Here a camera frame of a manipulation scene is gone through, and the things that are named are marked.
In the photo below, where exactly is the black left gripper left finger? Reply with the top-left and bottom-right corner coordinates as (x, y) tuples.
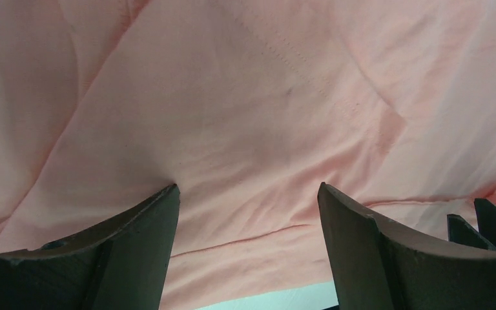
(0, 185), (180, 309)

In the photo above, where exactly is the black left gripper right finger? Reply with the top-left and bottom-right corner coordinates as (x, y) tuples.
(317, 183), (496, 309)

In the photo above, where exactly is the salmon pink t shirt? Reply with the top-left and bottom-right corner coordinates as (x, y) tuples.
(0, 1), (496, 309)

